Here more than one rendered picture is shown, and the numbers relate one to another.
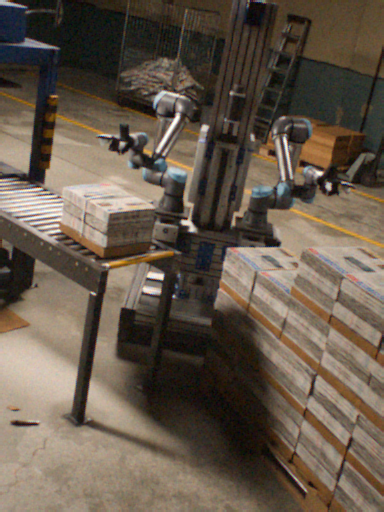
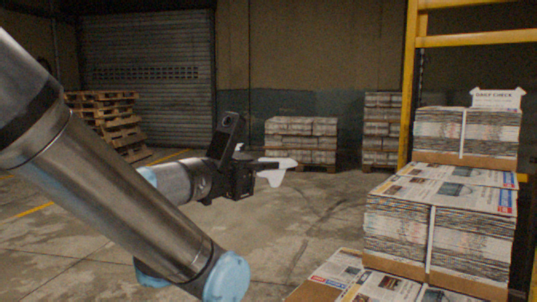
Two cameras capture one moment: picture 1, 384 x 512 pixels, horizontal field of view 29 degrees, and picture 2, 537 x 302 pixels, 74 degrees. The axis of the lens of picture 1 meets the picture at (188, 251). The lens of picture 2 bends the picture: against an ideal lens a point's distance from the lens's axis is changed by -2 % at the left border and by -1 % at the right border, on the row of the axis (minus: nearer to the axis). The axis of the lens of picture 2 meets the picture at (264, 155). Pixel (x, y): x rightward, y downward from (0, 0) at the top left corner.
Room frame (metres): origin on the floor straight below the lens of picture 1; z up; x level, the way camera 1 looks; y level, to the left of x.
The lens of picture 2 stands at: (3.96, -0.01, 1.38)
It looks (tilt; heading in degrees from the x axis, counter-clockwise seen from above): 11 degrees down; 245
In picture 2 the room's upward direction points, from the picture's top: straight up
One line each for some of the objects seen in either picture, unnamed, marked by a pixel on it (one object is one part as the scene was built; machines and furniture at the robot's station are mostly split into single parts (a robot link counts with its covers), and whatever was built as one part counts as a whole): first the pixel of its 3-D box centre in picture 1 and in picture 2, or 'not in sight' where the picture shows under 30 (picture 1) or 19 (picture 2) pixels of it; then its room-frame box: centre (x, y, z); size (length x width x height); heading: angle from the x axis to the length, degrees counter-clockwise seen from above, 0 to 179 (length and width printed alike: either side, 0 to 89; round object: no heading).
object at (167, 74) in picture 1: (165, 60); not in sight; (11.58, 0.92, 0.85); 1.21 x 0.83 x 1.71; 52
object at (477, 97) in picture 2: not in sight; (477, 107); (2.14, -1.26, 1.27); 0.57 x 0.01 x 0.65; 121
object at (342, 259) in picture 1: (354, 260); (443, 192); (3.04, -0.72, 1.07); 0.37 x 0.29 x 0.01; 121
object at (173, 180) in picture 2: (313, 175); (152, 191); (3.89, -0.58, 1.21); 0.11 x 0.08 x 0.09; 26
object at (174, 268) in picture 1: (89, 220); not in sight; (3.81, 0.57, 0.74); 1.34 x 0.05 x 0.12; 52
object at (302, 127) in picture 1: (288, 164); not in sight; (4.13, -0.47, 1.19); 0.15 x 0.12 x 0.55; 116
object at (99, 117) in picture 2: not in sight; (101, 125); (3.92, -7.47, 0.65); 1.33 x 0.94 x 1.30; 56
